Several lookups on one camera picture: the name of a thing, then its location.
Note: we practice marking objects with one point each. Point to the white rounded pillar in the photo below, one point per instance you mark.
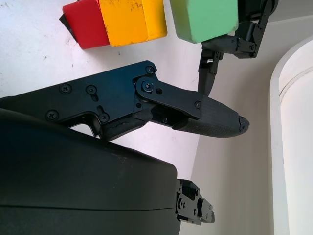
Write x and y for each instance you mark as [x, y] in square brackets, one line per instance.
[296, 137]

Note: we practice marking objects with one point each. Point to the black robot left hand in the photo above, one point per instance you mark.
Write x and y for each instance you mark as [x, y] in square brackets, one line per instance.
[254, 19]

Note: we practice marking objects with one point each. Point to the yellow cube block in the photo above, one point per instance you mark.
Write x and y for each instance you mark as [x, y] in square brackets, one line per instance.
[129, 19]

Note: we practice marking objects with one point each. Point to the black tape strip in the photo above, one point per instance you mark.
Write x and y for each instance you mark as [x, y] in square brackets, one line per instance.
[67, 25]

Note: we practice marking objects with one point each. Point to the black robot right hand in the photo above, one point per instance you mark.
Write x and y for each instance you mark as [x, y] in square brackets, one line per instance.
[85, 183]

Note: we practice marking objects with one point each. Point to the red cube block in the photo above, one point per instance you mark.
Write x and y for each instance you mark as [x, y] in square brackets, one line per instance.
[88, 24]

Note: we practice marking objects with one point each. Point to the green cube block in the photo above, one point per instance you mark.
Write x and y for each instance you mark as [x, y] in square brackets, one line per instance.
[205, 17]

